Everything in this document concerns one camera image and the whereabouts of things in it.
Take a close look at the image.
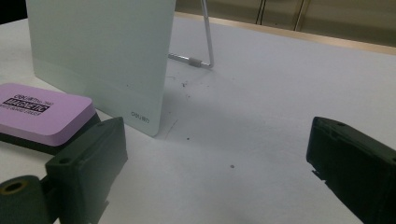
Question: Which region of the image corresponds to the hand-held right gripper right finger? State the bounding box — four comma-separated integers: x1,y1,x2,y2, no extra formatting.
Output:
305,116,396,224

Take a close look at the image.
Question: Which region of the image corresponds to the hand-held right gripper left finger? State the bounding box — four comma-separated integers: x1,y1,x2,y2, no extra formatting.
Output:
45,117,129,224

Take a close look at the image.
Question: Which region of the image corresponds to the purple whiteboard eraser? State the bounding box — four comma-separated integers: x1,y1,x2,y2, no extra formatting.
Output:
0,82,102,156

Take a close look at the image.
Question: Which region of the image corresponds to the pale green glass whiteboard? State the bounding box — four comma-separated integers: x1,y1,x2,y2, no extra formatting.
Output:
25,0,177,138

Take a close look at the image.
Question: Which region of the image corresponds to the metal wire board stand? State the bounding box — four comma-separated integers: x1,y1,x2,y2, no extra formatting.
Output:
167,0,215,69

